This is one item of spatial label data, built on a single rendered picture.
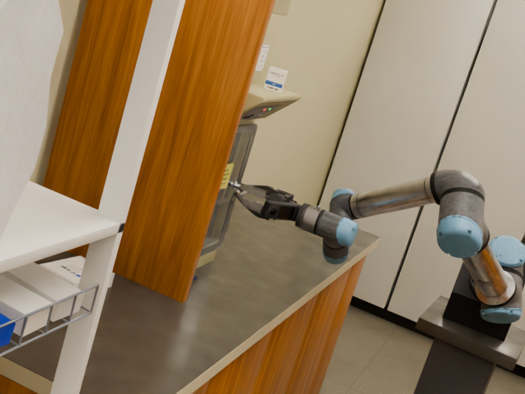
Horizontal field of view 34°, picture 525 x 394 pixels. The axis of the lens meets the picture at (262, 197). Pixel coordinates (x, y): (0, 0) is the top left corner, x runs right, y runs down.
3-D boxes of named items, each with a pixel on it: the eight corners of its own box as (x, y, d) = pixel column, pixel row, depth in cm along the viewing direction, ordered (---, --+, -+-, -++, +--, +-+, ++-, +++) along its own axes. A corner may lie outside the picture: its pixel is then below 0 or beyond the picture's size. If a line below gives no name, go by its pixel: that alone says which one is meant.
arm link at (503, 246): (519, 255, 273) (529, 233, 262) (517, 292, 266) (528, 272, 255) (480, 248, 275) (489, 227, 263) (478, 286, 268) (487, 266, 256)
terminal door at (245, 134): (173, 266, 237) (213, 128, 228) (219, 246, 265) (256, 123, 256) (176, 267, 237) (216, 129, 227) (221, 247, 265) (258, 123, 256)
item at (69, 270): (34, 278, 215) (37, 263, 214) (76, 268, 229) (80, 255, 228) (69, 298, 210) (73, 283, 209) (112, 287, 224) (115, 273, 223)
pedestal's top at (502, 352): (525, 343, 293) (530, 332, 292) (512, 370, 264) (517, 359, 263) (436, 305, 304) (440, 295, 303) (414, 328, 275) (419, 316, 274)
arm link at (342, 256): (351, 236, 259) (352, 216, 250) (347, 268, 253) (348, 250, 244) (326, 232, 261) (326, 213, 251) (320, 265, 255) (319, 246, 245)
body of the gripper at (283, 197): (269, 211, 255) (305, 226, 251) (258, 215, 247) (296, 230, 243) (276, 187, 253) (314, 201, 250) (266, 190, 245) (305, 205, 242)
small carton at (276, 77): (263, 87, 240) (269, 66, 239) (265, 86, 245) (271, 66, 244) (280, 93, 240) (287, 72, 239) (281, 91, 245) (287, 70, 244)
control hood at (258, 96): (212, 120, 226) (223, 84, 224) (257, 115, 256) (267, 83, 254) (251, 135, 223) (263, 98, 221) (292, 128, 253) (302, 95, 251)
